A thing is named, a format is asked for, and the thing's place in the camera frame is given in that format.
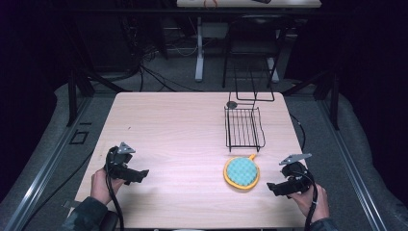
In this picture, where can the person's left hand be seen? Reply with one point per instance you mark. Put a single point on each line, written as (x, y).
(102, 186)

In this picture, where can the aluminium floor rail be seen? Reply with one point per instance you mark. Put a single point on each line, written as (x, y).
(352, 166)
(41, 173)

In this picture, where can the person's right hand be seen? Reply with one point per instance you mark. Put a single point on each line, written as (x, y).
(310, 202)

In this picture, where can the black metal frame stand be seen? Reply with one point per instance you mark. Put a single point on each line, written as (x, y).
(83, 86)
(324, 93)

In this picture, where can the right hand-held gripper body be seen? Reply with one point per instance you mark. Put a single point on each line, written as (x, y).
(296, 173)

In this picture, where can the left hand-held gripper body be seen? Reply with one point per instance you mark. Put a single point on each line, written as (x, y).
(119, 161)

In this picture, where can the round teal pot holder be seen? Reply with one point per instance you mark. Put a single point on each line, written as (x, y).
(242, 172)

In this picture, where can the white desk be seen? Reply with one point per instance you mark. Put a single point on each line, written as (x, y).
(224, 19)

